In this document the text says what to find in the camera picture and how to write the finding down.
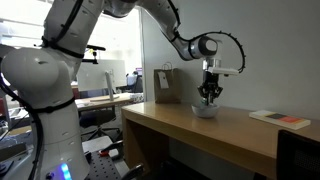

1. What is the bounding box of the white bowl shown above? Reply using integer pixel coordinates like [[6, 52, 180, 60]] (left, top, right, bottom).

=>
[[191, 102, 221, 119]]

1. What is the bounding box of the black clamp orange handle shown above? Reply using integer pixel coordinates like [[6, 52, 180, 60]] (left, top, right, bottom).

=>
[[98, 139, 125, 158]]

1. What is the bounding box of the black camera on stand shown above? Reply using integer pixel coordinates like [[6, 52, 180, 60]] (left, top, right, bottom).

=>
[[81, 44, 107, 65]]

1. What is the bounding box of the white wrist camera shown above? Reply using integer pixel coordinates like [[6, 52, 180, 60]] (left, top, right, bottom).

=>
[[207, 65, 240, 77]]

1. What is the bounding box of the white book orange black cover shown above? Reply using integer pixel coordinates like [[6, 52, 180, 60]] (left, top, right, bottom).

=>
[[248, 109, 312, 131]]

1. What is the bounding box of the silver computer monitor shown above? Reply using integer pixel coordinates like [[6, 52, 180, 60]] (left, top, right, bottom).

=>
[[76, 59, 127, 103]]

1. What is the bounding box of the seated person blue shirt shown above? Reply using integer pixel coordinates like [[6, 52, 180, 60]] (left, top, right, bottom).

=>
[[126, 70, 144, 94]]

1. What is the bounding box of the black office chair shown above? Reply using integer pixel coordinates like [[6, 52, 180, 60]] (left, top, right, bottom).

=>
[[275, 129, 320, 180]]

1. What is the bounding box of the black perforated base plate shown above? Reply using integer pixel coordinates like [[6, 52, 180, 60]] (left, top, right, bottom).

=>
[[82, 136, 148, 180]]

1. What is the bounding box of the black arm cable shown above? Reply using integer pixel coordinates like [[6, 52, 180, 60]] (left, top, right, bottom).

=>
[[168, 0, 247, 74]]

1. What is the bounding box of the black swivel chair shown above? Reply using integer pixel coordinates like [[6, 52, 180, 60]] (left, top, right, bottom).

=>
[[78, 106, 123, 142]]

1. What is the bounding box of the light wooden office desk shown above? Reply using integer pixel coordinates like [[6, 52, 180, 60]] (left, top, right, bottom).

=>
[[74, 92, 145, 113]]

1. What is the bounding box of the brown paper bag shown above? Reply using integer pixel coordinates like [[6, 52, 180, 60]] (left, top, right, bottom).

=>
[[153, 61, 183, 105]]

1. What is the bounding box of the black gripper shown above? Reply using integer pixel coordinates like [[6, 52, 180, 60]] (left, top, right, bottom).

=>
[[197, 71, 224, 107]]

